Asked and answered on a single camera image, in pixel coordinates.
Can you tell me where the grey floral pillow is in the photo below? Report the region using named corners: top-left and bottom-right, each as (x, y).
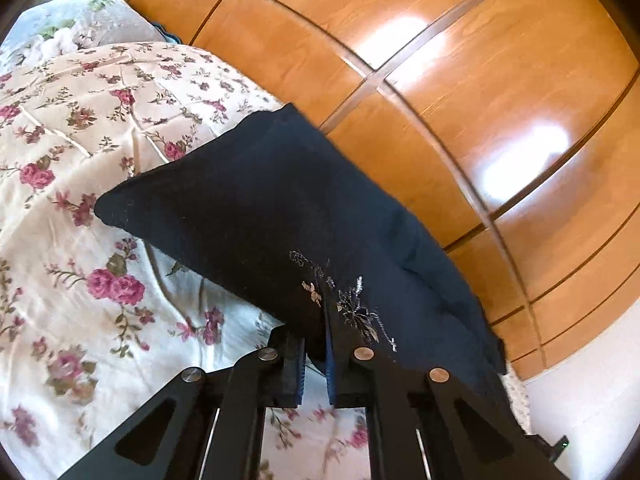
top-left (1, 0), bottom-right (165, 74)

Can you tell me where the floral quilted bedspread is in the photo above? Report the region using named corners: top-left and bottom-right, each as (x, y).
top-left (1, 42), bottom-right (530, 479)

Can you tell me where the dark navy embroidered pant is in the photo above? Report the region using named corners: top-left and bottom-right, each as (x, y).
top-left (94, 105), bottom-right (513, 419)

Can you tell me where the glossy wooden wardrobe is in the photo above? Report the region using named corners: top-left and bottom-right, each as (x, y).
top-left (126, 0), bottom-right (639, 379)

